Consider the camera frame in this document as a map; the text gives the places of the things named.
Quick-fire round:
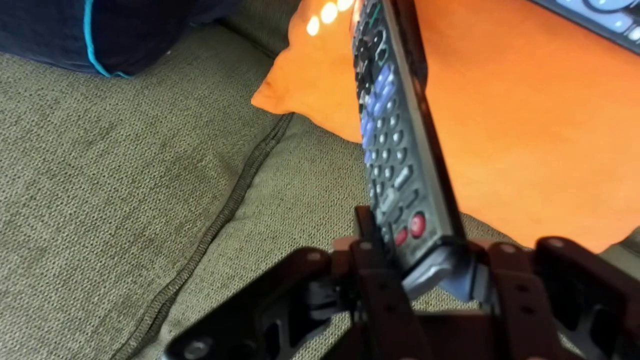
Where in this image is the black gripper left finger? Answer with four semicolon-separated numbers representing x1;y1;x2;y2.
163;205;430;360

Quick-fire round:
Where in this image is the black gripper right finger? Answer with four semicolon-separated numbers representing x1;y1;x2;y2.
460;235;640;360

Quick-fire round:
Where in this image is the grey remote with red buttons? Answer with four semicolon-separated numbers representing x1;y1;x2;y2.
351;0;469;271

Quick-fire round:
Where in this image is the orange pillow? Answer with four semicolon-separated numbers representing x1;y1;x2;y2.
250;0;640;256

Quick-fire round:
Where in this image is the grey-brown fabric sofa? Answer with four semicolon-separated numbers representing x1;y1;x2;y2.
0;0;640;360

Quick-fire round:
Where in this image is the dark blue pillow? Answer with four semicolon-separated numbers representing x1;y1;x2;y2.
0;0;237;80

